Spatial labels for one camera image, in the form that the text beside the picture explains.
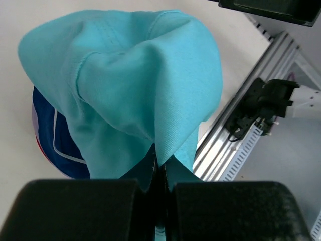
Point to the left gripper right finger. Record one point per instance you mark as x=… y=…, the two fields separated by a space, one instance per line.
x=232 y=210

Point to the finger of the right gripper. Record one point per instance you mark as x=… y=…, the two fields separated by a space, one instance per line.
x=300 y=12

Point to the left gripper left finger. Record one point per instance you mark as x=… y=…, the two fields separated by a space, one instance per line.
x=80 y=210

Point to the blue hat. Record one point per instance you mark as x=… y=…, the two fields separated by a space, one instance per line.
x=57 y=142

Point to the teal hat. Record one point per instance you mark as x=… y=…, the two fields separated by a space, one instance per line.
x=126 y=82

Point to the red hat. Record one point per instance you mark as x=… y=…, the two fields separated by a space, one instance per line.
x=41 y=148

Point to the lavender hat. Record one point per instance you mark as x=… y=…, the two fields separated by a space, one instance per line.
x=36 y=119

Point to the aluminium mounting rail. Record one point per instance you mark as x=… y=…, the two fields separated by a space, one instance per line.
x=215 y=151

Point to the white slotted cable duct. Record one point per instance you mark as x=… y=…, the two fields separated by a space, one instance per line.
x=291 y=156

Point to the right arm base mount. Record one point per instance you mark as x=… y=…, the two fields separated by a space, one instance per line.
x=262 y=103

